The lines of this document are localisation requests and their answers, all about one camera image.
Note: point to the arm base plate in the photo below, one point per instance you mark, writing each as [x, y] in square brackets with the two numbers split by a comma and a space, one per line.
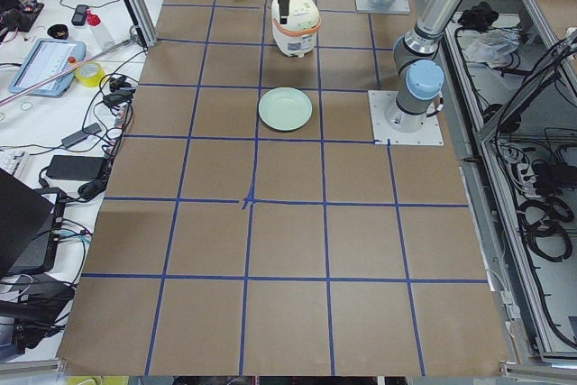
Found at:
[391, 126]
[398, 7]

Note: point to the left green plate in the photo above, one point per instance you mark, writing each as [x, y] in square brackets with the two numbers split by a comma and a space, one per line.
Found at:
[285, 109]

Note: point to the red cap spray bottle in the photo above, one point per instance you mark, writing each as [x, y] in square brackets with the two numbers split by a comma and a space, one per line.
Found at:
[100, 32]

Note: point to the yellow tape roll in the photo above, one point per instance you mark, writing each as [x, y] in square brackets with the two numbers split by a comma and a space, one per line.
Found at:
[89, 74]

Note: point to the black laptop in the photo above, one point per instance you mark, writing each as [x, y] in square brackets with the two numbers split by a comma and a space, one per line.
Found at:
[30, 220]

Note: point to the black power adapter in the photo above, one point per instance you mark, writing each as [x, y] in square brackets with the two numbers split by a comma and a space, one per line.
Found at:
[68, 167]

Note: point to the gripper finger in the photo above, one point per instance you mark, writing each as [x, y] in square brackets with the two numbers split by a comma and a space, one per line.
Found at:
[281, 9]
[285, 11]

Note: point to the blue teach pendant tablet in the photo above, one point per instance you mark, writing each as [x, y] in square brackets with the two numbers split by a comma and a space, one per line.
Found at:
[47, 58]

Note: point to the white rice cooker orange handle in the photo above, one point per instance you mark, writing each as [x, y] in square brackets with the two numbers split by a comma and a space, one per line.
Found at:
[297, 37]

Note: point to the black phone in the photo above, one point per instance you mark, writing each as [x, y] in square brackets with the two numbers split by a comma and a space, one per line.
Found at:
[79, 16]

